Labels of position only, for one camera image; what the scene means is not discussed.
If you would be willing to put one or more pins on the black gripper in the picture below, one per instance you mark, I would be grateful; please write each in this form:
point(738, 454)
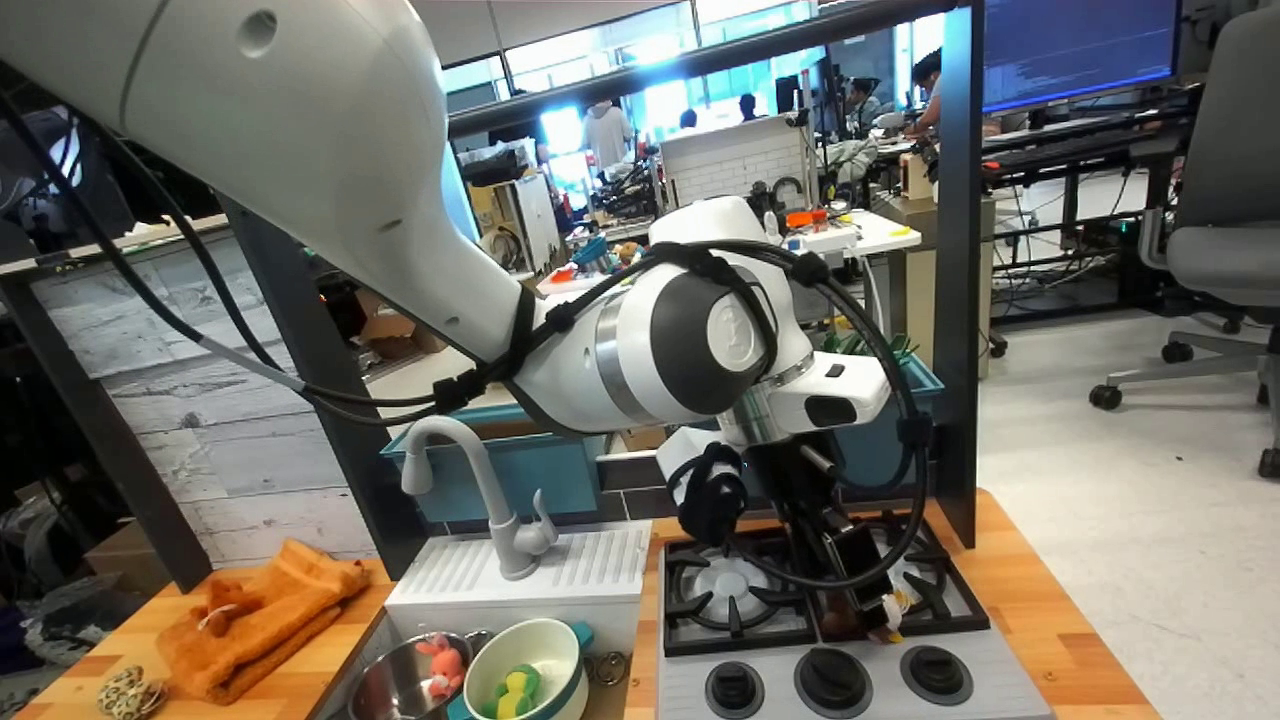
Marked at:
point(800, 480)

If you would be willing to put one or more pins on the green plush toy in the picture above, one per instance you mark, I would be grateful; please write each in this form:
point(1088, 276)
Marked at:
point(522, 690)

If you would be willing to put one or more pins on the pink plush toy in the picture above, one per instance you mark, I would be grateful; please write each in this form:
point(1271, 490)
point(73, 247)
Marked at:
point(446, 670)

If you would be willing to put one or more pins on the orange towel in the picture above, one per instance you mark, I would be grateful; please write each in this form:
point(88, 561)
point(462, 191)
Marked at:
point(240, 630)

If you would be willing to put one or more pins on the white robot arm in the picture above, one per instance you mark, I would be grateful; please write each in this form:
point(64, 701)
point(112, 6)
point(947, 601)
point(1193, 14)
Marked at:
point(327, 117)

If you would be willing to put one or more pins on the toy stove top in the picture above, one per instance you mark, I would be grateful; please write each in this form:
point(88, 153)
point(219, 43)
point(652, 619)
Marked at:
point(741, 646)

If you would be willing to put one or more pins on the white teal-rimmed pot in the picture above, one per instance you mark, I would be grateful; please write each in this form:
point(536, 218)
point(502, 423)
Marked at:
point(540, 640)

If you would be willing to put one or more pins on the white sink unit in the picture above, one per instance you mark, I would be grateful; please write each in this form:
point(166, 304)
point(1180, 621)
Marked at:
point(454, 585)

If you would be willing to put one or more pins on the steel pot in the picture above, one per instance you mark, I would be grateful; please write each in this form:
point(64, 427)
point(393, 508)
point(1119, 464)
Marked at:
point(393, 684)

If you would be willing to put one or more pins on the teal planter box right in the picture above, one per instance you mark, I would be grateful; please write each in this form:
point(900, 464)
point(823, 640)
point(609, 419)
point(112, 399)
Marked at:
point(875, 457)

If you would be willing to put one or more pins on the teal planter box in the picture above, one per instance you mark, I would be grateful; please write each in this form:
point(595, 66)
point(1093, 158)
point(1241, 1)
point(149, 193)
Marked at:
point(875, 457)
point(528, 464)

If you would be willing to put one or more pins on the white work table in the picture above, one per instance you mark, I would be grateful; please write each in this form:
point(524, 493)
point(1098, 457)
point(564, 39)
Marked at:
point(853, 237)

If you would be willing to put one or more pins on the teal planter box left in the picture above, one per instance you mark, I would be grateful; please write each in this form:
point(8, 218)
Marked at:
point(528, 464)

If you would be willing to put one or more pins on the grey toy faucet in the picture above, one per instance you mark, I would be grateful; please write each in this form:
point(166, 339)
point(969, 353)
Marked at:
point(517, 548)

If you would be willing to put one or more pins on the grey office chair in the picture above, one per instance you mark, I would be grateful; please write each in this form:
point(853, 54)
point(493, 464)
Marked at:
point(1225, 235)

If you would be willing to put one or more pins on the blue monitor screen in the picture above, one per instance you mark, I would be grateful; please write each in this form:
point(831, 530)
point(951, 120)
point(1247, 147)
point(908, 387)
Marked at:
point(1063, 51)

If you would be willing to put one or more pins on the grey wood backsplash panel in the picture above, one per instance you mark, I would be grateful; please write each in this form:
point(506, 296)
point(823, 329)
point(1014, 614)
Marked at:
point(245, 461)

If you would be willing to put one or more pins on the patterned small cloth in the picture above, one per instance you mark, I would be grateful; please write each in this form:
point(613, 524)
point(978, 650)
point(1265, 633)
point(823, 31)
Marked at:
point(128, 695)

